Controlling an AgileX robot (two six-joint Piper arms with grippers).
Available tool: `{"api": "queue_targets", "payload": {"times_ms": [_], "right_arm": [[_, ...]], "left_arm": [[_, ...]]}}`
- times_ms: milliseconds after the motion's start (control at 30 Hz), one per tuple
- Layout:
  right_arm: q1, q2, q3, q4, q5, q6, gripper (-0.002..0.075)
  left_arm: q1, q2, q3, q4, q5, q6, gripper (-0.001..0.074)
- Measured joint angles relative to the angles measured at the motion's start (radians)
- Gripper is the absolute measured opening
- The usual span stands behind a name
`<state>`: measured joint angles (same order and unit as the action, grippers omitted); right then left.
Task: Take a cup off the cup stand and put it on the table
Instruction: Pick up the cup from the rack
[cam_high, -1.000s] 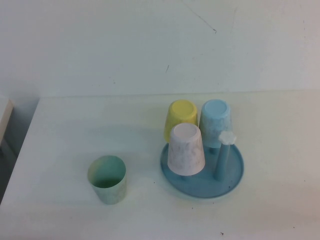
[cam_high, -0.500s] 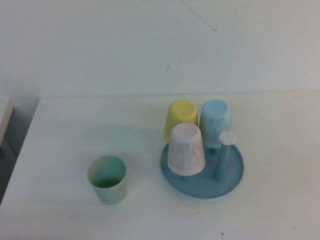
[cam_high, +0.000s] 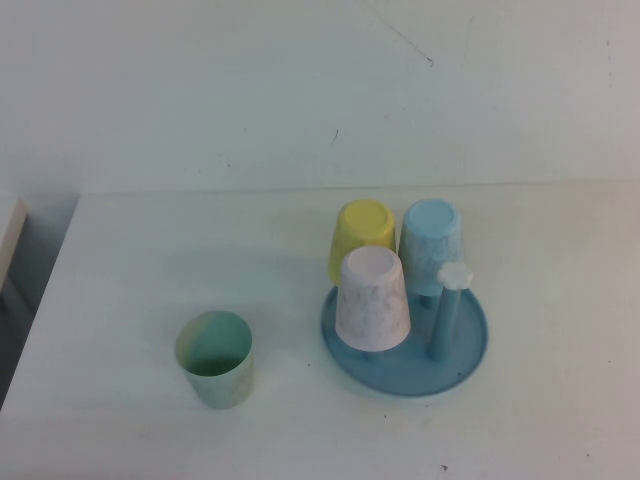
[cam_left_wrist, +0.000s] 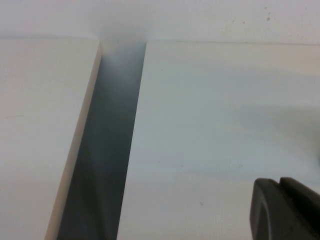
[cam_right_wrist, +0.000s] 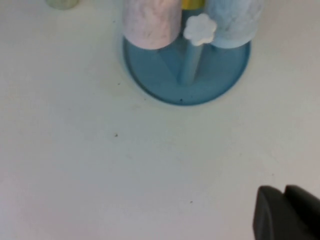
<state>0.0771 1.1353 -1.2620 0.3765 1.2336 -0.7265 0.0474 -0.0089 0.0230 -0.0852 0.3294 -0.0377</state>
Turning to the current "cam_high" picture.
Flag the blue plastic cup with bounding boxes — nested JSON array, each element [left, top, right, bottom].
[[399, 198, 467, 300]]

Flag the green plastic cup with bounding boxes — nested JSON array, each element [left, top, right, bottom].
[[174, 309, 254, 412]]

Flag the yellow plastic cup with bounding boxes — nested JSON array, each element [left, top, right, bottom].
[[327, 198, 397, 287]]

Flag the pale pink plastic cup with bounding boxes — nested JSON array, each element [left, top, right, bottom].
[[334, 245, 413, 353]]

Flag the blue cup stand with pegs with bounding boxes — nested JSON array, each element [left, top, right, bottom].
[[320, 263, 490, 398]]

